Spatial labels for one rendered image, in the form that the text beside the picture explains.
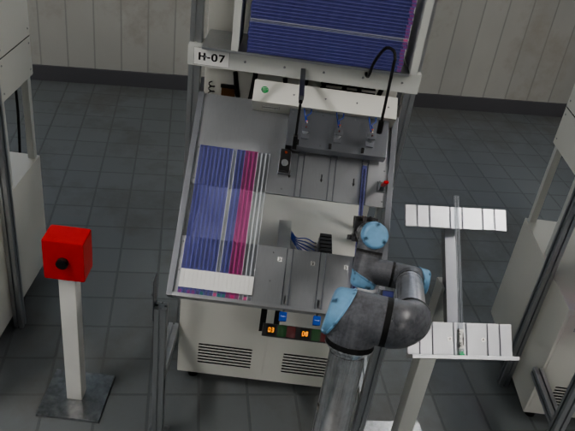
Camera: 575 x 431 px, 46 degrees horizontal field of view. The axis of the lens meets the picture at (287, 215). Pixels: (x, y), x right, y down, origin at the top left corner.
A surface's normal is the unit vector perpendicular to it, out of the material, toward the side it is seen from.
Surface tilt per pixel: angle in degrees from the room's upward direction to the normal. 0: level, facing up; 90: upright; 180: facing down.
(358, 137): 43
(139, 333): 0
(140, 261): 0
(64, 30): 90
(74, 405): 0
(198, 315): 90
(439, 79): 90
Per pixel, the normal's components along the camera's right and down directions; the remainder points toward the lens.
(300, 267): 0.06, -0.25
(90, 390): 0.12, -0.84
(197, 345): -0.04, 0.53
